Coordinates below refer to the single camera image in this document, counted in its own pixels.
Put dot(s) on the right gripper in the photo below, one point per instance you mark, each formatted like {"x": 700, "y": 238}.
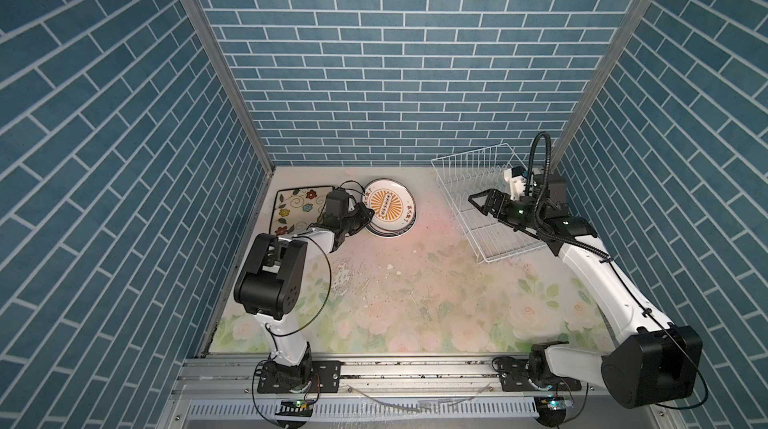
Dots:
{"x": 493, "y": 196}

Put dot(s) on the corner metal profile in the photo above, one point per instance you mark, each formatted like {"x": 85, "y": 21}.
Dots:
{"x": 207, "y": 38}
{"x": 618, "y": 43}

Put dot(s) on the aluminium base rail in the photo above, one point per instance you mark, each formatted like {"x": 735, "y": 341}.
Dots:
{"x": 230, "y": 375}

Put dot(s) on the black square plate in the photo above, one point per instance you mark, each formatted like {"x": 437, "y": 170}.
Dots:
{"x": 295, "y": 209}

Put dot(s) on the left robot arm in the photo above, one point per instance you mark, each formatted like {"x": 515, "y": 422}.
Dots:
{"x": 270, "y": 279}

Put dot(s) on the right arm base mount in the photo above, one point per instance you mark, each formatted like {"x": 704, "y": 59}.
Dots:
{"x": 528, "y": 375}

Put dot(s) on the right corner metal profile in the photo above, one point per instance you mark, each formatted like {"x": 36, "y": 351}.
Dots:
{"x": 618, "y": 43}

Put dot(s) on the left corner metal profile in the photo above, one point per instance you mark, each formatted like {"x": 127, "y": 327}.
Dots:
{"x": 207, "y": 38}

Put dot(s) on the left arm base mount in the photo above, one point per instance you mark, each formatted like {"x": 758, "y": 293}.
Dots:
{"x": 319, "y": 376}

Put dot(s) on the round white plate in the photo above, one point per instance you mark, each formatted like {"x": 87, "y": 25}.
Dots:
{"x": 390, "y": 200}
{"x": 381, "y": 228}

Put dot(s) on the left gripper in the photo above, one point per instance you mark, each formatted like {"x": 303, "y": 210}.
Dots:
{"x": 360, "y": 210}

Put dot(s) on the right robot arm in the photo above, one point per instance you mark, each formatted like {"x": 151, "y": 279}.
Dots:
{"x": 654, "y": 361}

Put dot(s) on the white wire dish rack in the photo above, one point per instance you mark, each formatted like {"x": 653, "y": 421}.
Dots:
{"x": 462, "y": 174}

